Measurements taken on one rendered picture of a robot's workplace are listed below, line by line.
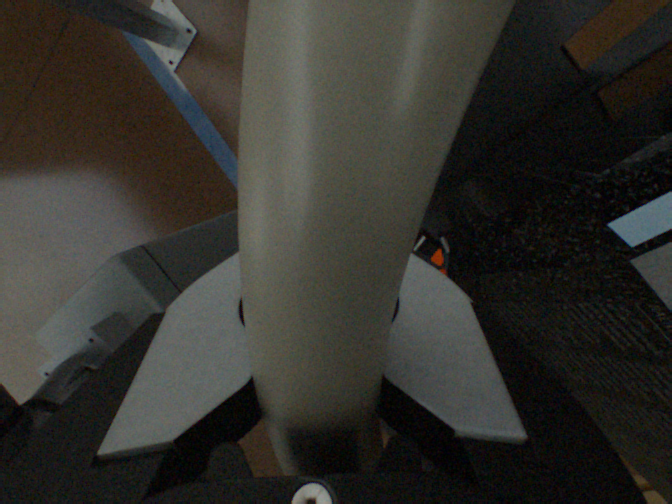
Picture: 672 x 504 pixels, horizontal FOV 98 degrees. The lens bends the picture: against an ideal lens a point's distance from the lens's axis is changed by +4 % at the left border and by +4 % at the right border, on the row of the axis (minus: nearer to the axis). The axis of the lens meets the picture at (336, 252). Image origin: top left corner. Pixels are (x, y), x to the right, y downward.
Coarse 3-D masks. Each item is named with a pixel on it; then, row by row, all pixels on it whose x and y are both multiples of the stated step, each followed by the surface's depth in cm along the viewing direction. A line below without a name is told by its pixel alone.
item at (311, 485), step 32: (224, 448) 5; (384, 448) 5; (416, 448) 5; (224, 480) 4; (256, 480) 4; (288, 480) 4; (320, 480) 4; (352, 480) 4; (384, 480) 4; (416, 480) 4; (448, 480) 4
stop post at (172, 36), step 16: (48, 0) 82; (64, 0) 84; (80, 0) 87; (96, 0) 90; (112, 0) 93; (128, 0) 101; (160, 0) 115; (96, 16) 93; (112, 16) 96; (128, 16) 100; (144, 16) 103; (160, 16) 113; (176, 16) 116; (128, 32) 104; (144, 32) 108; (160, 32) 112; (176, 32) 117; (192, 32) 116; (160, 48) 122; (176, 48) 120; (176, 64) 123
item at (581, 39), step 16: (624, 0) 82; (640, 0) 82; (656, 0) 81; (608, 16) 84; (624, 16) 83; (640, 16) 83; (592, 32) 86; (608, 32) 85; (624, 32) 84; (576, 48) 88; (592, 48) 87; (608, 48) 86; (576, 64) 90
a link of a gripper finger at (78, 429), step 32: (160, 320) 8; (128, 352) 7; (96, 384) 6; (128, 384) 6; (64, 416) 6; (96, 416) 6; (32, 448) 5; (64, 448) 5; (96, 448) 5; (0, 480) 5; (32, 480) 5; (64, 480) 5; (96, 480) 5; (128, 480) 5; (160, 480) 5
